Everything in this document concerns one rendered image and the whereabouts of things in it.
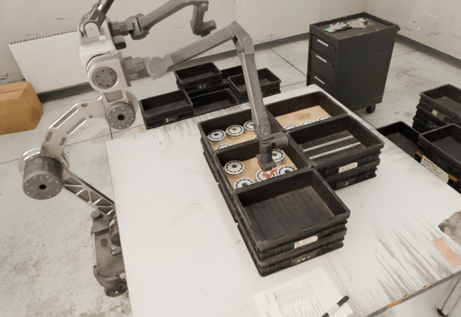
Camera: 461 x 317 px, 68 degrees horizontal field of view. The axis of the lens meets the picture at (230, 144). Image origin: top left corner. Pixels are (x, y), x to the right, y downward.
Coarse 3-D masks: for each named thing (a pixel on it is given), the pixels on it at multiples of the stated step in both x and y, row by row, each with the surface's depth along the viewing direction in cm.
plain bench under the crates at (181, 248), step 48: (288, 96) 253; (144, 144) 221; (192, 144) 216; (144, 192) 186; (192, 192) 183; (336, 192) 174; (384, 192) 172; (432, 192) 169; (144, 240) 161; (192, 240) 158; (240, 240) 156; (384, 240) 150; (144, 288) 141; (192, 288) 140; (240, 288) 138; (336, 288) 135; (384, 288) 133
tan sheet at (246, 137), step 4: (244, 132) 199; (244, 136) 197; (248, 136) 196; (252, 136) 196; (228, 140) 195; (232, 140) 195; (236, 140) 194; (240, 140) 194; (244, 140) 194; (248, 140) 193; (212, 144) 193; (220, 144) 193; (232, 144) 192
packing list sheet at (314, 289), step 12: (300, 276) 140; (312, 276) 139; (324, 276) 139; (276, 288) 136; (288, 288) 136; (300, 288) 136; (312, 288) 135; (324, 288) 135; (264, 300) 133; (276, 300) 133; (288, 300) 132; (300, 300) 132; (312, 300) 132; (324, 300) 131; (336, 300) 131; (264, 312) 129; (276, 312) 129; (288, 312) 129; (300, 312) 128; (312, 312) 128; (324, 312) 127; (336, 312) 127; (348, 312) 127
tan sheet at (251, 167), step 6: (282, 150) 184; (246, 162) 179; (252, 162) 178; (288, 162) 176; (246, 168) 175; (252, 168) 175; (258, 168) 174; (276, 168) 173; (246, 174) 171; (252, 174) 171; (234, 180) 169
